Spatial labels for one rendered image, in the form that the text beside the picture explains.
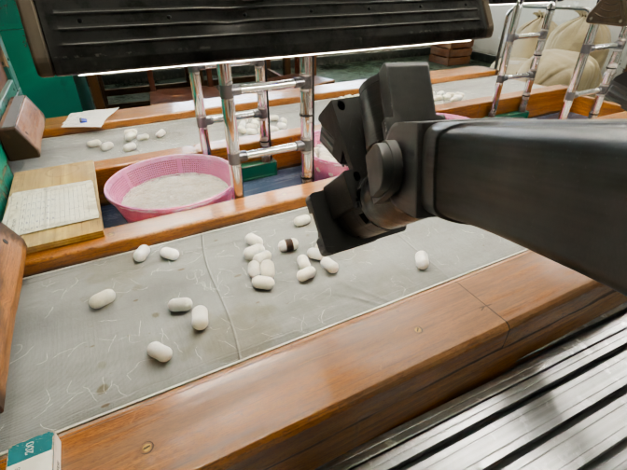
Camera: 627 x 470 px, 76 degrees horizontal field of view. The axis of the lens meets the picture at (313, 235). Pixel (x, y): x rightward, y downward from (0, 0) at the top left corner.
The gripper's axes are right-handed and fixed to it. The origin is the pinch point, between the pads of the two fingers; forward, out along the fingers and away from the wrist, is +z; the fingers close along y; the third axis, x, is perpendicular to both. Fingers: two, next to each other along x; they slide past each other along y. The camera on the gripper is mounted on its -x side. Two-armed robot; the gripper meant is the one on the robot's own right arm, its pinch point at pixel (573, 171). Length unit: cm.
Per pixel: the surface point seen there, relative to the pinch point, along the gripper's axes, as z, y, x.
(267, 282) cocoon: 14, 50, 3
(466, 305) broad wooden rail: -0.4, 29.0, 12.9
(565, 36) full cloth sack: 200, -358, -133
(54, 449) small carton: 0, 76, 10
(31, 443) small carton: 1, 78, 9
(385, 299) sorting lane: 7.3, 35.9, 9.8
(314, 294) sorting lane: 11.7, 44.3, 6.3
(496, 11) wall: 330, -458, -251
